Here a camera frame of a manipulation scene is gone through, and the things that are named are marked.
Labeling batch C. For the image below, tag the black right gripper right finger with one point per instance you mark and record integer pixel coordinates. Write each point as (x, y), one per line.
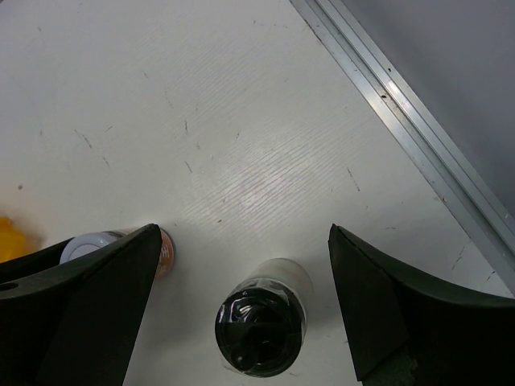
(407, 327)

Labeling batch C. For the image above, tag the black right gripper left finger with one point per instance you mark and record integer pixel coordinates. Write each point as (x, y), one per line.
(76, 323)

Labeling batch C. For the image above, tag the black lid white powder jar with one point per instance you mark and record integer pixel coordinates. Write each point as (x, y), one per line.
(261, 326)

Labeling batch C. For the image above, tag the yellow plastic bin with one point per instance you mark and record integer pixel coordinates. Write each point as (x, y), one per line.
(13, 243)

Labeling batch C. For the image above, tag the aluminium right side rail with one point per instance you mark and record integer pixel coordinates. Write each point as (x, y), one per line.
(420, 135)

